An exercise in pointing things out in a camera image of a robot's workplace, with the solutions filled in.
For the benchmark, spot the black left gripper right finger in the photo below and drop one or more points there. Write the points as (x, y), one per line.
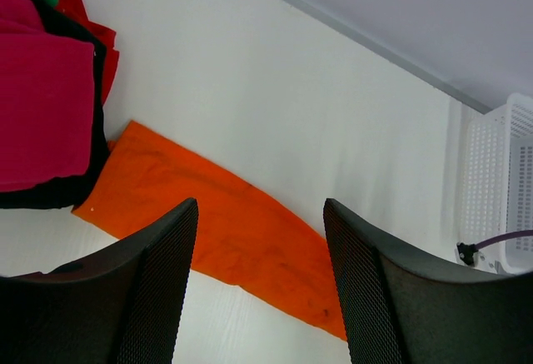
(400, 304)

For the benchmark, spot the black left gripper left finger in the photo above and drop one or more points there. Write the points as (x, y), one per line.
(121, 304)

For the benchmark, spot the orange t shirt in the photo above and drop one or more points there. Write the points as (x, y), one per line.
(245, 238)

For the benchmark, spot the black folded t shirt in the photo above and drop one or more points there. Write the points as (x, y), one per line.
(74, 190)

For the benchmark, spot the white plastic basket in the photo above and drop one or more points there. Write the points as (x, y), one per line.
(495, 200)

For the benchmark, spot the pink folded t shirt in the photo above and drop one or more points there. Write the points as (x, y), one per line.
(47, 98)

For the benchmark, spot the red folded t shirt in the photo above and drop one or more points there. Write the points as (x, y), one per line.
(75, 10)

